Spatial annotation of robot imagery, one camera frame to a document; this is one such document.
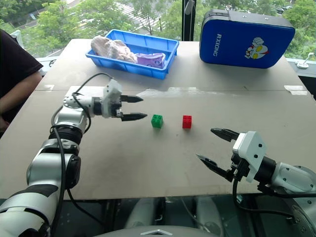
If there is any white window latch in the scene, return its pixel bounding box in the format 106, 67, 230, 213
296, 52, 316, 70

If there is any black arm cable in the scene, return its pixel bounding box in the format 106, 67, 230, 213
232, 177, 316, 226
50, 72, 115, 233

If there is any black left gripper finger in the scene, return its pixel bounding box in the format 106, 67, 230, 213
120, 95, 144, 104
120, 112, 148, 122

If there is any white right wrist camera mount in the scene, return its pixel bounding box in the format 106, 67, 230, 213
232, 131, 268, 183

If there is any person in black shirt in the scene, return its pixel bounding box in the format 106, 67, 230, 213
0, 29, 44, 135

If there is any silver robot leg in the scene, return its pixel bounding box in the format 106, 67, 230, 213
194, 196, 227, 237
124, 197, 165, 230

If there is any green toy brick cube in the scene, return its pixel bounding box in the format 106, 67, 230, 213
151, 114, 164, 129

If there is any blue plastic tray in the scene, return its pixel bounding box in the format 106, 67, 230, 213
85, 29, 180, 80

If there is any red toy brick cube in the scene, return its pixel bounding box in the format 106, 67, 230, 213
182, 115, 193, 130

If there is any silver robot torso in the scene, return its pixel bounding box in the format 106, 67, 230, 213
95, 225, 223, 237

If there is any pink crumpled cloth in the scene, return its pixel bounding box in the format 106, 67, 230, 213
90, 35, 138, 64

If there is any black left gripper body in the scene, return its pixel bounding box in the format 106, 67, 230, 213
111, 94, 124, 119

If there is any black window frame post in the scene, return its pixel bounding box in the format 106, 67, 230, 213
182, 0, 196, 41

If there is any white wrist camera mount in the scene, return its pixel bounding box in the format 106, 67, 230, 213
232, 131, 268, 183
101, 79, 123, 119

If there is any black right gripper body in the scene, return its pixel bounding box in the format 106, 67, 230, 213
229, 153, 251, 183

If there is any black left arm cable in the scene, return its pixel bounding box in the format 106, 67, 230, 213
50, 72, 115, 233

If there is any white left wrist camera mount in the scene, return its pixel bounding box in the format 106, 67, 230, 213
101, 79, 123, 119

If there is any purple soft packet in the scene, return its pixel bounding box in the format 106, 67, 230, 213
135, 52, 167, 69

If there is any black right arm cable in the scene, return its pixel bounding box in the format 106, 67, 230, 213
232, 177, 316, 226

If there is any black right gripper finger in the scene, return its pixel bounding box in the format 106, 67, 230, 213
210, 127, 240, 142
196, 154, 235, 183

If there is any white blind pull cord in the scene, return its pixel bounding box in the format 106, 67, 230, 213
185, 0, 195, 40

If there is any blue hard case with cartoon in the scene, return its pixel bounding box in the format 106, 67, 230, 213
198, 9, 296, 70

